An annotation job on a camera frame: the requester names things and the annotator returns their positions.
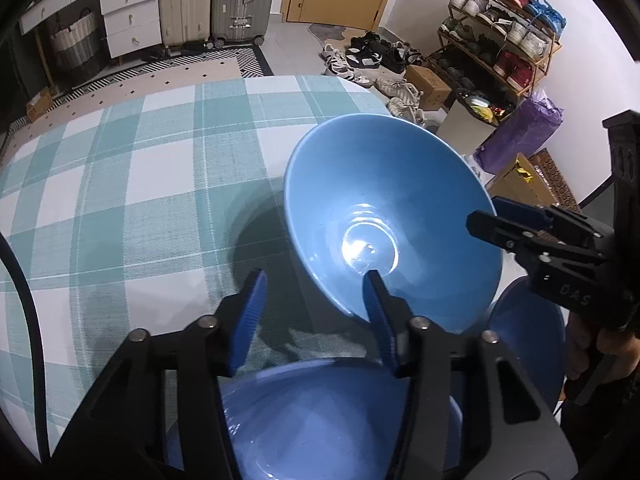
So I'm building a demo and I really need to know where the right hand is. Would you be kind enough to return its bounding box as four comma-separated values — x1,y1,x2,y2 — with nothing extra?
565,313,640,382

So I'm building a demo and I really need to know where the blue bowl large front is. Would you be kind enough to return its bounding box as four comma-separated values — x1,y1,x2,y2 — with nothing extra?
164,357,464,480

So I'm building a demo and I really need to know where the teal plaid tablecloth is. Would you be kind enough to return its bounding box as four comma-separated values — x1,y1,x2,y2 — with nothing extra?
1,75,384,444

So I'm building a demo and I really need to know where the beige suitcase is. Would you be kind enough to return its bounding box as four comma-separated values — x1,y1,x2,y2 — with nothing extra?
156,0,215,51

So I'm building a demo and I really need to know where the cardboard box on floor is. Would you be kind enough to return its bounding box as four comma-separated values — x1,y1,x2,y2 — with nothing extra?
405,65,451,112

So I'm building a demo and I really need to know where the silver suitcase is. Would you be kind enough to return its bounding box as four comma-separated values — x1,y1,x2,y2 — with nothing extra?
210,0,271,49

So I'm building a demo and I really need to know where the dotted floor rug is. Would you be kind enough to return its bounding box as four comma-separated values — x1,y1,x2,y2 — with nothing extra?
1,46,273,166

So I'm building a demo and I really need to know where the white drawer desk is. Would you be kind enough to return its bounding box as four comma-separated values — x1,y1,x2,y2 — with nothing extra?
18,0,162,58

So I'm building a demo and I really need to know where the woven laundry basket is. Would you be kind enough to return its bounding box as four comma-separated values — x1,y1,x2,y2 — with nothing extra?
50,8,106,87

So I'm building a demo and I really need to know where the purple bag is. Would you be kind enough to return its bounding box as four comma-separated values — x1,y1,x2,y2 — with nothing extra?
474,90,564,174

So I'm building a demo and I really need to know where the black cable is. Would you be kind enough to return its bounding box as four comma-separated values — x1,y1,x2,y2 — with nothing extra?
0,231,51,463

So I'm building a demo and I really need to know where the wooden shoe rack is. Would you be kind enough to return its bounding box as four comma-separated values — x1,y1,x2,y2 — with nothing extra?
437,0,567,100

